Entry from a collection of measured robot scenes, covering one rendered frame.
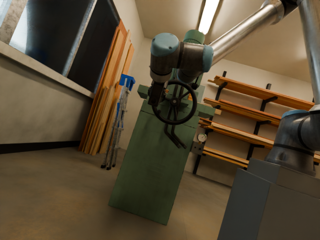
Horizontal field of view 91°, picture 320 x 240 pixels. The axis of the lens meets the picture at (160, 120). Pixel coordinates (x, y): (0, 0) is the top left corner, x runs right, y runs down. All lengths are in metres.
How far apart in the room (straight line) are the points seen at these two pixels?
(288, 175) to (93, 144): 2.20
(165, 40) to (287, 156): 0.70
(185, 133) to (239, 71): 3.21
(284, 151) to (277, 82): 3.67
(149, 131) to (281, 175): 0.78
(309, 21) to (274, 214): 0.73
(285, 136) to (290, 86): 3.73
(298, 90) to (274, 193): 4.03
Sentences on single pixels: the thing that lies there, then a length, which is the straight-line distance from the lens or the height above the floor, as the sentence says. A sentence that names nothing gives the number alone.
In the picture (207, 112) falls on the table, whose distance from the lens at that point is 1.22.
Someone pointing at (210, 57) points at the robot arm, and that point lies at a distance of 0.59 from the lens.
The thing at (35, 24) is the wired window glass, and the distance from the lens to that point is 1.94.
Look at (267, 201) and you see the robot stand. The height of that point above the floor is 0.48.
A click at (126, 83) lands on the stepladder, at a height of 1.05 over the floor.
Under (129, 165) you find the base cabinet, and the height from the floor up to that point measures 0.31.
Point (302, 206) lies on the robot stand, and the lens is 0.85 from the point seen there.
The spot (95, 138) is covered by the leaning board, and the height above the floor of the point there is 0.24.
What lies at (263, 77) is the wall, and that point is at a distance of 4.38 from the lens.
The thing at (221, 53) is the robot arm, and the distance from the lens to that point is 0.78.
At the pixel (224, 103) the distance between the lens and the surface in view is 3.36.
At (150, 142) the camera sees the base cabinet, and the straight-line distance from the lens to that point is 1.16.
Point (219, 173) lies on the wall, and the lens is 3.83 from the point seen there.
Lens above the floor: 0.60
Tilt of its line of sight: 5 degrees up
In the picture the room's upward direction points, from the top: 18 degrees clockwise
